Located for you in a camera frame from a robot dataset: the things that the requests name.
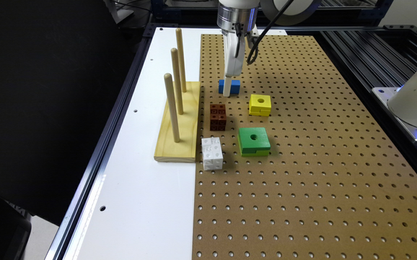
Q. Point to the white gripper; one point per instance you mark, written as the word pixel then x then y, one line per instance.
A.
pixel 234 51

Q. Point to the brown interlocking block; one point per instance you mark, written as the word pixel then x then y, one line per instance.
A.
pixel 218 117

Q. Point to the yellow block with hole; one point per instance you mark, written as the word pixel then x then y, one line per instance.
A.
pixel 260 105

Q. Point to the near wooden peg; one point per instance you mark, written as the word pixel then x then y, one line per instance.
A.
pixel 172 106

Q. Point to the wooden peg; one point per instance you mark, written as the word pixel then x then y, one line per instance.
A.
pixel 180 49
pixel 177 84
pixel 172 106

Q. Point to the middle wooden peg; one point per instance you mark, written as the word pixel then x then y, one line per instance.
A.
pixel 177 84

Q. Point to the green block with hole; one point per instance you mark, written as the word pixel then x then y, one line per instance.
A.
pixel 253 142

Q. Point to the white interlocking block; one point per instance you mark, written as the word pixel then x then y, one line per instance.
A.
pixel 212 153

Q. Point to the far wooden peg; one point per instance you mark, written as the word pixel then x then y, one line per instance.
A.
pixel 180 49

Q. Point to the wooden peg stand base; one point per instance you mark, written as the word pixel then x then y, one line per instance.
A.
pixel 184 151

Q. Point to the brown pegboard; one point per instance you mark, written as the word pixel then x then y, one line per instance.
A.
pixel 333 186

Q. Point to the black aluminium frame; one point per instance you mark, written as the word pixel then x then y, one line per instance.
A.
pixel 129 206

